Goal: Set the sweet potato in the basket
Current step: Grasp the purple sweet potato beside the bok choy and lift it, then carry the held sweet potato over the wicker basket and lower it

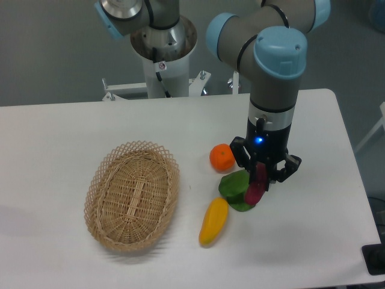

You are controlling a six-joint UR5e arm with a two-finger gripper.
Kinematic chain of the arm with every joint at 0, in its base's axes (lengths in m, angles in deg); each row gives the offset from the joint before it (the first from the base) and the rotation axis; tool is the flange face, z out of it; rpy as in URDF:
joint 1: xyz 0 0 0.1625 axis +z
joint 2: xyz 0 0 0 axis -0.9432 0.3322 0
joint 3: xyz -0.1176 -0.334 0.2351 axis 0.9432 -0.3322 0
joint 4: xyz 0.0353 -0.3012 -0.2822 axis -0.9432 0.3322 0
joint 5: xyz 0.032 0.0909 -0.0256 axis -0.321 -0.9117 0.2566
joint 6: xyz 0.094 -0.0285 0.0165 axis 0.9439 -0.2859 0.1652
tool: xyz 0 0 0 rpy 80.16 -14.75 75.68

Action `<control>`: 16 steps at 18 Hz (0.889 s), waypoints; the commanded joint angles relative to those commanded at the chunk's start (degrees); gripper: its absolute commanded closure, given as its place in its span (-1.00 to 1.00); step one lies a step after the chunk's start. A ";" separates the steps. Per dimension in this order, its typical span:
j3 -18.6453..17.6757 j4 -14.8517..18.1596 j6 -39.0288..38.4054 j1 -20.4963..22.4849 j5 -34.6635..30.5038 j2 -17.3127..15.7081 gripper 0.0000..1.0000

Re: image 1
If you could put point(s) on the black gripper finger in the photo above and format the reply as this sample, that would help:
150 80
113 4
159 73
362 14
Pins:
292 164
244 157

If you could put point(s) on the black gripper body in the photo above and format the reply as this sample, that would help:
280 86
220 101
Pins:
268 144

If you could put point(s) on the purple sweet potato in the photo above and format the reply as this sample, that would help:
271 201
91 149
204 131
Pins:
256 189

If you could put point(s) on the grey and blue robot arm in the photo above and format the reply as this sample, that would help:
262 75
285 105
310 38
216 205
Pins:
268 47

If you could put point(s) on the woven wicker basket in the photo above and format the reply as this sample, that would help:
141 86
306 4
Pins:
132 196

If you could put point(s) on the orange tangerine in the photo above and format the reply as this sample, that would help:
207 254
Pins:
221 157

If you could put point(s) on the green bok choy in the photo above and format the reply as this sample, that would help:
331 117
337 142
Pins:
233 188

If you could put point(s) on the yellow mango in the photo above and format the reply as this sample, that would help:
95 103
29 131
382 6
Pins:
214 221

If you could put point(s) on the black device at table edge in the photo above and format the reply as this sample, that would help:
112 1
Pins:
374 258

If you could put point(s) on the white frame at right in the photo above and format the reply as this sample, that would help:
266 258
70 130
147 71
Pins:
374 130

